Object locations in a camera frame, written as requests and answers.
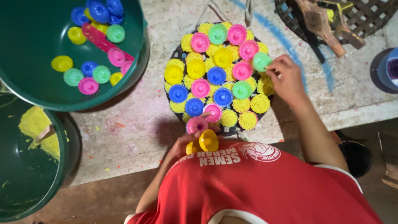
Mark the person's left hand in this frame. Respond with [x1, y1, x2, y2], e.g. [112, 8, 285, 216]
[169, 112, 221, 161]

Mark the person's right hand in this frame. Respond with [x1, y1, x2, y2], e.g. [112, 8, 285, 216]
[266, 54, 307, 107]

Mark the green plastic cake mould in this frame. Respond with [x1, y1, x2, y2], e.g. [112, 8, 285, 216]
[252, 52, 273, 73]

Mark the yellow plastic cake mould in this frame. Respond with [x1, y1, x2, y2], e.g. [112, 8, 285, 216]
[199, 129, 219, 152]
[186, 141, 202, 156]

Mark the pink plastic cake mould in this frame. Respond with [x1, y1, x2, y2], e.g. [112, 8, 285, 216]
[186, 116, 209, 135]

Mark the batch of yellow noodle cakes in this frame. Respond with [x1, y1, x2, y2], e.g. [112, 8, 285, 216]
[165, 22, 275, 130]

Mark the batch of upturned filled moulds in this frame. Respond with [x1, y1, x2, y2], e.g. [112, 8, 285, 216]
[164, 24, 260, 123]

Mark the brown wooden press tool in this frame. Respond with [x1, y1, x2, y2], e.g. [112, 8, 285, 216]
[294, 0, 367, 59]

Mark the person's red sleeveless shirt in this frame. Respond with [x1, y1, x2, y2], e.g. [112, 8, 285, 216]
[124, 139, 385, 224]

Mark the round dark woven tray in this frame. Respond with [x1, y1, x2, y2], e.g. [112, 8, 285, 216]
[164, 22, 275, 136]

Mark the dark woven basket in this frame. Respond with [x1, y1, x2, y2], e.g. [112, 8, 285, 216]
[274, 0, 398, 46]

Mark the blue plastic container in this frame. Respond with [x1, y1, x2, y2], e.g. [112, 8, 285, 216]
[376, 47, 398, 91]

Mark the heap of loose empty moulds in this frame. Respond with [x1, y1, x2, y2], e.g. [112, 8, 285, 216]
[51, 0, 134, 96]

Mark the pink plastic spatula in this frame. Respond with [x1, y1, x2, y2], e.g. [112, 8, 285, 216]
[81, 22, 135, 62]

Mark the brown cardboard piece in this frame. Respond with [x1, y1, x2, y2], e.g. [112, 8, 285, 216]
[377, 132, 398, 190]

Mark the small wooden stick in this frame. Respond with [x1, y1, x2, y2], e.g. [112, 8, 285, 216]
[34, 124, 56, 144]

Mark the yellow dough lump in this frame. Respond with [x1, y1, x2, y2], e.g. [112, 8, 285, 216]
[18, 106, 61, 161]

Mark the dark green bucket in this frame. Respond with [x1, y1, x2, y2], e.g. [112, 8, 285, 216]
[0, 93, 69, 223]

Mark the green basin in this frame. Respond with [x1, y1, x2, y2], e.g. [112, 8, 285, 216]
[0, 0, 150, 112]

